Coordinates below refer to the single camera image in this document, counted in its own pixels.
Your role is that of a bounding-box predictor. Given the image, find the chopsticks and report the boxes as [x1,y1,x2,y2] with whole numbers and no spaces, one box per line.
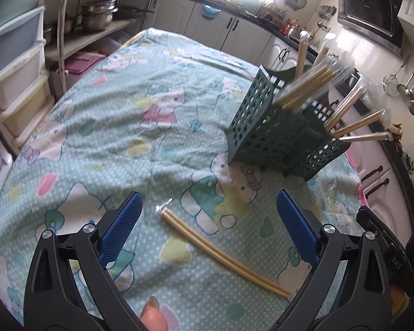
[155,198,292,299]
[294,30,310,79]

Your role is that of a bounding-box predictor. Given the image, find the left hand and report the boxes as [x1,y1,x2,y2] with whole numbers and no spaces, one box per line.
[140,296,169,331]

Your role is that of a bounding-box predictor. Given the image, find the pink blanket under cloth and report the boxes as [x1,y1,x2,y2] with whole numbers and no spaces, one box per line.
[345,151,369,206]

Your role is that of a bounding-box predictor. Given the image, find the dark green utensil basket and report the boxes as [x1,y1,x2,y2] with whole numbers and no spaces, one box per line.
[227,66,351,181]

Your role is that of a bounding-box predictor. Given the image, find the patterned teal table cloth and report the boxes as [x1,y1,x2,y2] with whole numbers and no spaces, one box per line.
[0,28,362,330]

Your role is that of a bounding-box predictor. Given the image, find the plastic drawer tower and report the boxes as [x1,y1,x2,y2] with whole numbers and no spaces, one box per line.
[0,0,56,215]

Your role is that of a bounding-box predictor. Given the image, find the hanging skimmer ladle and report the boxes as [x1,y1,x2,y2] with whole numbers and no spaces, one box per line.
[381,56,410,96]

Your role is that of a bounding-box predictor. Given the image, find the wrapped chopsticks standing in basket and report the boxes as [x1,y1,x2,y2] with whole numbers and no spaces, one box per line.
[294,30,310,79]

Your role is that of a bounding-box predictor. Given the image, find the steel kettle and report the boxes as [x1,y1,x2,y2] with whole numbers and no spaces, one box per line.
[287,20,302,40]

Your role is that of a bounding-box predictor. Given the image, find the stacked steel pots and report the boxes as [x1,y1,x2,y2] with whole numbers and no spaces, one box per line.
[81,0,118,33]

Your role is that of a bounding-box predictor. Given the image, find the range hood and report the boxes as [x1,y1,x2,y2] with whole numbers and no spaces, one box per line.
[337,0,405,55]

